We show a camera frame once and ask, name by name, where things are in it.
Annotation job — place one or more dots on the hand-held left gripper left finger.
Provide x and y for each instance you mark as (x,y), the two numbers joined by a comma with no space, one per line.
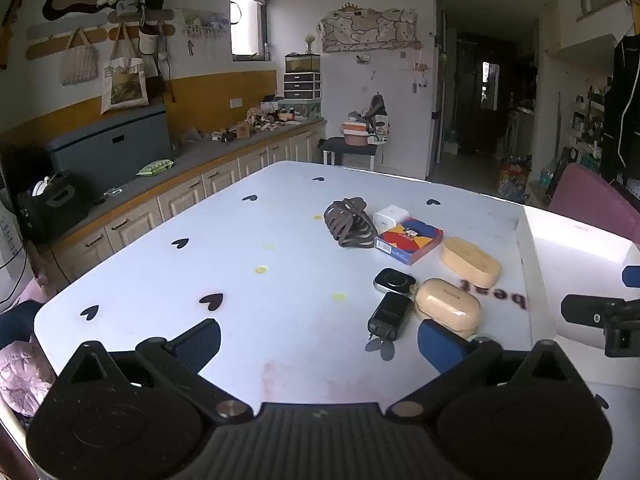
(205,345)

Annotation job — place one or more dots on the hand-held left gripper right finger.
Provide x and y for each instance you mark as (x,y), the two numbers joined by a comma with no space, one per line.
(439,349)

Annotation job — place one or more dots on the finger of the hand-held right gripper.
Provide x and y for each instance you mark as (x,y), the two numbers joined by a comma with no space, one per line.
(632,276)

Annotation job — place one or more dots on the beige earbuds case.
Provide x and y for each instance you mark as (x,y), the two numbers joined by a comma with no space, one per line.
(447,305)

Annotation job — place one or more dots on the white cardboard box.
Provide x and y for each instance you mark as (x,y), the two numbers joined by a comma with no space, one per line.
(575,270)

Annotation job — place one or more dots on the black power adapter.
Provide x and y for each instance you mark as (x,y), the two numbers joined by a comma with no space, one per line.
(390,315)

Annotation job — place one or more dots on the black smartwatch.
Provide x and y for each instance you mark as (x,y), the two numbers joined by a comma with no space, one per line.
(395,280)

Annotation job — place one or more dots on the oval wooden box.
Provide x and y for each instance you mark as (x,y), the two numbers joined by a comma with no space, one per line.
(470,260)

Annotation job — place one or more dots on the white charger cube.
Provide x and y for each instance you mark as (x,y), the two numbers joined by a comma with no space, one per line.
(390,217)

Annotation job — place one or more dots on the pink chair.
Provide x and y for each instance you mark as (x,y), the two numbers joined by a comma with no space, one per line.
(595,200)

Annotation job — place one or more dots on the colourful card box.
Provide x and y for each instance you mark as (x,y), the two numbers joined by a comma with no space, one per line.
(407,240)

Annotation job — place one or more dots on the cream counter cabinet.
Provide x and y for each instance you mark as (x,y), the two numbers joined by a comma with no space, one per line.
(190,195)

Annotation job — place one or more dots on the colourful floor box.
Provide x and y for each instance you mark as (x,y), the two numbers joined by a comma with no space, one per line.
(512,180)

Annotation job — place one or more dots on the brown hair claw clip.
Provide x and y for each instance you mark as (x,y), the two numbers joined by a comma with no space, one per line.
(345,225)

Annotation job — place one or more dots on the black jacket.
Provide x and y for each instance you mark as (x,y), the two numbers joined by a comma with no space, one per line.
(622,110)

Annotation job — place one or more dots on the pink crumpled cloth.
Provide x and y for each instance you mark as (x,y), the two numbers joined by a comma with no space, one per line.
(25,375)

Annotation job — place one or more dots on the green wipes packet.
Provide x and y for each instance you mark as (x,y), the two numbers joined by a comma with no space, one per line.
(155,167)

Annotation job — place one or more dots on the black bag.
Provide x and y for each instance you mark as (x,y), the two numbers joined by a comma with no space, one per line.
(55,205)

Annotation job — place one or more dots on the white sack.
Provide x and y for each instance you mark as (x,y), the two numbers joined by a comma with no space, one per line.
(12,260)

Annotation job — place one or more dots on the small black table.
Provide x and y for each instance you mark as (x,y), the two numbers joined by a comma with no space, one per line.
(347,149)

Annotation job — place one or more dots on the grey storage box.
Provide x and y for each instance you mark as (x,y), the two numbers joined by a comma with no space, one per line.
(110,140)

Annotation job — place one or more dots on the pink pot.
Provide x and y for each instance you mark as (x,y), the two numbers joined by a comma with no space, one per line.
(356,135)

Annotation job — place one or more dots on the pile of counter clutter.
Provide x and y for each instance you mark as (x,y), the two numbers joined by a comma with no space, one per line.
(260,120)

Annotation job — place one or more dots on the printed tote bag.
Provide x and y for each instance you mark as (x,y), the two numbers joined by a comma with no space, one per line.
(122,85)

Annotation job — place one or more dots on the plastic drawer unit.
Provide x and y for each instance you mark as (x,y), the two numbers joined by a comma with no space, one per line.
(302,85)

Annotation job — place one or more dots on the glass fish tank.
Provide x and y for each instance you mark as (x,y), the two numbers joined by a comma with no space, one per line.
(302,63)

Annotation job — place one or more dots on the white knit bag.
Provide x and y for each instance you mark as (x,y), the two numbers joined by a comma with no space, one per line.
(79,65)

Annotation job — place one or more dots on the window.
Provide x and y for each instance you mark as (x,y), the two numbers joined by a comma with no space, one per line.
(245,25)

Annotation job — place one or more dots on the beige patterned wall hanging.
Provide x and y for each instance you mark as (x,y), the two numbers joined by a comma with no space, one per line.
(367,30)

